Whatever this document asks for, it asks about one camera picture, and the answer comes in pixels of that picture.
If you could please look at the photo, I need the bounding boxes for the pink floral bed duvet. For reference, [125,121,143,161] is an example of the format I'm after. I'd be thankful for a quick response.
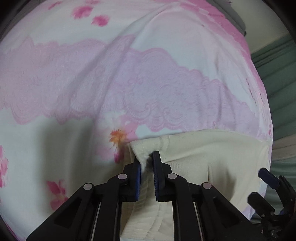
[1,1,273,240]

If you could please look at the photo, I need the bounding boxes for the grey padded headboard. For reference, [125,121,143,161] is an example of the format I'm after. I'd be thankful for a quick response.
[213,0,246,36]

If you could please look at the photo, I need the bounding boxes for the cream beige pants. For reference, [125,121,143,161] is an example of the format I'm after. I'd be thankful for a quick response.
[120,129,272,240]

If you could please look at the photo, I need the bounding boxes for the beige curtain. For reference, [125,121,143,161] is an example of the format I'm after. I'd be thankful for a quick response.
[272,135,296,161]

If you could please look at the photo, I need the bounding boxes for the green curtain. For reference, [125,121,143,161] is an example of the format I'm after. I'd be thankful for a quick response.
[251,36,295,187]

